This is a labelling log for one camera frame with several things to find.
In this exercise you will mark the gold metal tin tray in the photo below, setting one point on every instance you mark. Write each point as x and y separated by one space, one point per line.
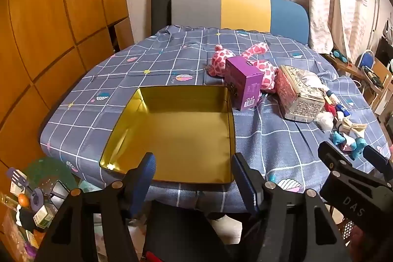
181 139

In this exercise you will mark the blue checked tablecloth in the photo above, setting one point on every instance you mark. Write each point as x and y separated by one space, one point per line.
92 102

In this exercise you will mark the small blue sock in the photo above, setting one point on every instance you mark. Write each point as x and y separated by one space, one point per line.
338 138

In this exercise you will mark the clear plastic wrapper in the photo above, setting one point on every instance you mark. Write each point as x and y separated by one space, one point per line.
324 120

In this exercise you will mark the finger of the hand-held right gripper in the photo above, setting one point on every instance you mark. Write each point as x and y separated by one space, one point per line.
333 157
379 160

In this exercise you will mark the wooden wardrobe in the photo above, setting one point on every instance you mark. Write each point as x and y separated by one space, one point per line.
46 19

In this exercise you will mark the cream sock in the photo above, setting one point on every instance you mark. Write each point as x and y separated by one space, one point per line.
351 128

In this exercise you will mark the pink spotted plush giraffe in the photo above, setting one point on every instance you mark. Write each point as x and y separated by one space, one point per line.
219 62

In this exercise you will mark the purple cardboard box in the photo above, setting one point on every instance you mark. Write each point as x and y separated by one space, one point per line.
245 81

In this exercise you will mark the blue folding chair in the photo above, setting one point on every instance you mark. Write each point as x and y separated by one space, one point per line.
367 61

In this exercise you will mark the white sock with blue band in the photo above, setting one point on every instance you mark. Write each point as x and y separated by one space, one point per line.
331 96

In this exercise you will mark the dark cloth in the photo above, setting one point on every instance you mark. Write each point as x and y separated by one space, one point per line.
190 234

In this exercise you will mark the silver ornate tissue box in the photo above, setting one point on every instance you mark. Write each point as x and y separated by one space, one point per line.
296 96

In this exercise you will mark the blue goggles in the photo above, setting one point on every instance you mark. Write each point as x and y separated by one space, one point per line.
340 55

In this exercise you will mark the small green white box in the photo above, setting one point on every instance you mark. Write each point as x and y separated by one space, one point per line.
44 216

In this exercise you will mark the large blue plush sock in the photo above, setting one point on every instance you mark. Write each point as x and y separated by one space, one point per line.
358 148

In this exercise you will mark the red fuzzy sock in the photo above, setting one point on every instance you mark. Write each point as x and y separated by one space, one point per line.
330 108

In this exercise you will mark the green translucent plastic cover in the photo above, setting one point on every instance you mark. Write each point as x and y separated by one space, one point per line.
46 173

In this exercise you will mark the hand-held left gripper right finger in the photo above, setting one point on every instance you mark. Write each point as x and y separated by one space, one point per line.
242 182

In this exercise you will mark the black rolled mat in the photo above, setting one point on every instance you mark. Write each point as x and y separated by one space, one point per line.
161 7

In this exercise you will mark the orange fruit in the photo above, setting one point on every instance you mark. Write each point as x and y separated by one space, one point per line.
24 200

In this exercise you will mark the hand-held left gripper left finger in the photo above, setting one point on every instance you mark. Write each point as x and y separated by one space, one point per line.
149 173

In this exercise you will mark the white printed plastic bag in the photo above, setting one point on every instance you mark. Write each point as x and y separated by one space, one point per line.
136 237

